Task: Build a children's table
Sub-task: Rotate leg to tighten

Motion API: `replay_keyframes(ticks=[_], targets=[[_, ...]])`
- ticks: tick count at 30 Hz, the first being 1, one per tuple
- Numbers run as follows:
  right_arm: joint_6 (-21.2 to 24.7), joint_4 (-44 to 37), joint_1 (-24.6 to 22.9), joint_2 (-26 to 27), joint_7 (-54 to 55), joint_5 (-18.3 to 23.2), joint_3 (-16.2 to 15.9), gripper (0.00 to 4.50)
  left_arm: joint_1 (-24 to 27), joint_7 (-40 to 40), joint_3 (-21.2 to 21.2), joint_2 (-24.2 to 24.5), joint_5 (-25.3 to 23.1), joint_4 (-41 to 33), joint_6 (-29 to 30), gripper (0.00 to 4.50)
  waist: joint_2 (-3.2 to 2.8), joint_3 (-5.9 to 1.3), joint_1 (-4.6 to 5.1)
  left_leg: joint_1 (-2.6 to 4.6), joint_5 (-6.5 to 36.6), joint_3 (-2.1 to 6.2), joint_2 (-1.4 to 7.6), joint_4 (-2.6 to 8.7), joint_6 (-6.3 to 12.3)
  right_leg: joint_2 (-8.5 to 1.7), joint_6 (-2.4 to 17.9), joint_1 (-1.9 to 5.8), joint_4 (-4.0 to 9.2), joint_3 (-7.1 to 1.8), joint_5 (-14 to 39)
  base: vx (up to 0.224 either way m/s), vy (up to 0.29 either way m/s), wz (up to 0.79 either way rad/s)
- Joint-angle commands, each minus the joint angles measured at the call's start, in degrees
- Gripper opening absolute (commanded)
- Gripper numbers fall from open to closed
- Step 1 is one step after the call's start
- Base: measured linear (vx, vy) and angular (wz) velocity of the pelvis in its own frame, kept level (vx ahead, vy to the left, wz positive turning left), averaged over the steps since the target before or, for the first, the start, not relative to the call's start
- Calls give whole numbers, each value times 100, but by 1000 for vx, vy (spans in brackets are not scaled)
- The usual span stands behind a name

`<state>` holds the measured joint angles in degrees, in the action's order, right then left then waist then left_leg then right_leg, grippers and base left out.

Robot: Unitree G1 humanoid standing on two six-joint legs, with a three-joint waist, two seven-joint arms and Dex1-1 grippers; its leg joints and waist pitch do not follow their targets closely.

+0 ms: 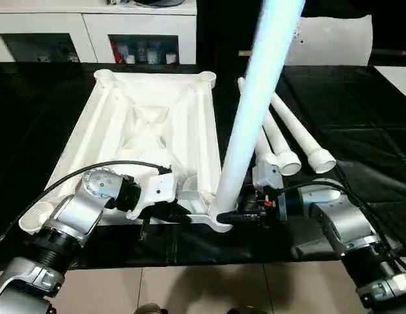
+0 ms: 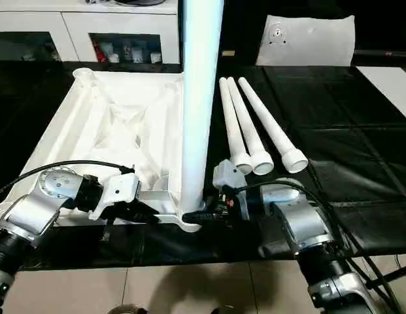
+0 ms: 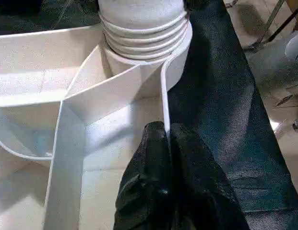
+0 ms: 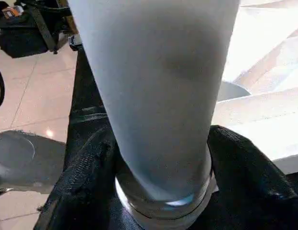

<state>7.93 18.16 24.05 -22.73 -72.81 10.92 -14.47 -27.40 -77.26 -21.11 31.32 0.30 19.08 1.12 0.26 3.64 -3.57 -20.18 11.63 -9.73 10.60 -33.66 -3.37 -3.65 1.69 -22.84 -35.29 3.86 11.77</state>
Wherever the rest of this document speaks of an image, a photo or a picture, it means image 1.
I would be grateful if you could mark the white plastic table leg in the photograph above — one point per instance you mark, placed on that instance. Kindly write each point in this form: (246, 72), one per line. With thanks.
(281, 147)
(297, 127)
(255, 98)
(266, 150)

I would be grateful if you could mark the white plastic table top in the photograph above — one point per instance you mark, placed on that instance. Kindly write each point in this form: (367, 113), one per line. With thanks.
(108, 124)

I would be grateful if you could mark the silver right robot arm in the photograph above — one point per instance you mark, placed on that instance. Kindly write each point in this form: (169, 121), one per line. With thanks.
(343, 222)

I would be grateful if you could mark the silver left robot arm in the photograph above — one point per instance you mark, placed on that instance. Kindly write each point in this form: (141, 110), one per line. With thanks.
(85, 196)

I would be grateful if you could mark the black robot foot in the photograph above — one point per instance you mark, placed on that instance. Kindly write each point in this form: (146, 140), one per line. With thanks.
(150, 308)

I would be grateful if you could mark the black work mat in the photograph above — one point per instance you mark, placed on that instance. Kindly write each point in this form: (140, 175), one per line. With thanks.
(353, 108)

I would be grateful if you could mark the small white bottle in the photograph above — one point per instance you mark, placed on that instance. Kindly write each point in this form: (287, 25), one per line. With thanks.
(129, 59)
(170, 59)

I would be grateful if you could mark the small yellow label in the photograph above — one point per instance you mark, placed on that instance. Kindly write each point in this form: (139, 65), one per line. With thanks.
(244, 53)

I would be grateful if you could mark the red packet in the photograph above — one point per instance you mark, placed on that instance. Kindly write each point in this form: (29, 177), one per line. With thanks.
(116, 52)

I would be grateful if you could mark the black cabinet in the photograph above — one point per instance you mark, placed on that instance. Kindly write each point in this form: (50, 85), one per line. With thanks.
(219, 32)

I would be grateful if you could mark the white chair back panel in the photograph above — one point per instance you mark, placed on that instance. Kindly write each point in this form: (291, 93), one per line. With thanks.
(333, 42)

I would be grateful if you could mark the white sheet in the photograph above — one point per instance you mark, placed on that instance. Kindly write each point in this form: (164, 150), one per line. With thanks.
(395, 76)

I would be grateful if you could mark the white cabinet with glass doors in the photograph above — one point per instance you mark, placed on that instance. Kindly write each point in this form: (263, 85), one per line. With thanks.
(75, 23)

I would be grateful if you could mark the grey and black helmet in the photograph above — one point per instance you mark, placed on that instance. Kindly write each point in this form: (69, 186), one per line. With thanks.
(160, 2)

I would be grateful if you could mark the black tangled clutter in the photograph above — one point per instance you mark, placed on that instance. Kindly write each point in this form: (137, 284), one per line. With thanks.
(119, 1)

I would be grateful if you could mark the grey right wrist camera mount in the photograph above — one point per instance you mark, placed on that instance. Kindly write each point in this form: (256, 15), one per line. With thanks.
(266, 176)

